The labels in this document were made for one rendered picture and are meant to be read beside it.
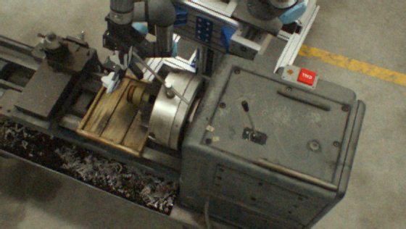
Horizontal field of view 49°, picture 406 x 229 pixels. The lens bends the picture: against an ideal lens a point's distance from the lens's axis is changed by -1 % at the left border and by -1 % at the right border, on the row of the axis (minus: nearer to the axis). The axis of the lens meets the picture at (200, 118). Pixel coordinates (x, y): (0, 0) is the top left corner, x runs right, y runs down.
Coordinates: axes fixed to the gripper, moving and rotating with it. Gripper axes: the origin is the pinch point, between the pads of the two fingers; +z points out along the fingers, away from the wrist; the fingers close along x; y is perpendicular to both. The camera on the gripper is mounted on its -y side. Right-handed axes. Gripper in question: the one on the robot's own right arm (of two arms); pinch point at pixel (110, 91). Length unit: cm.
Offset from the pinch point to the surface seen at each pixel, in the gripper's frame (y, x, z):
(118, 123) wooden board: -3.1, -19.8, 4.0
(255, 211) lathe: -73, -22, 19
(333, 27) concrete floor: -89, -110, -170
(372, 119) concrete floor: -133, -110, -102
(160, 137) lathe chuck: -27.9, 2.6, 12.3
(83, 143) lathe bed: 13.2, -36.9, 12.7
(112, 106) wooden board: 3.0, -19.8, -2.7
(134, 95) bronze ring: -10.9, 2.8, -0.8
